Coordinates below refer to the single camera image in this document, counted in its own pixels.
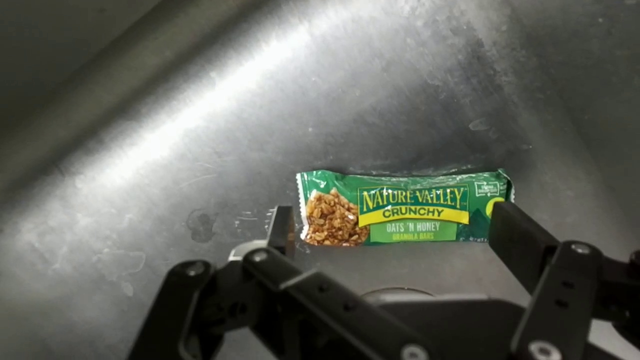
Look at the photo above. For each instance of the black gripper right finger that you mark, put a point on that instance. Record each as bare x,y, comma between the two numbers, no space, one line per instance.
571,285

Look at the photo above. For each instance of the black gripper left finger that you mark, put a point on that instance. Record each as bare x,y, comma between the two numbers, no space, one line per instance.
260,288

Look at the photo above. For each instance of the green granola bar packet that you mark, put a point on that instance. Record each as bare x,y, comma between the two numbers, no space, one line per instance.
365,211

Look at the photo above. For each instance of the stainless steel double sink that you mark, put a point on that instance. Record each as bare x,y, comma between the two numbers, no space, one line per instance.
143,133

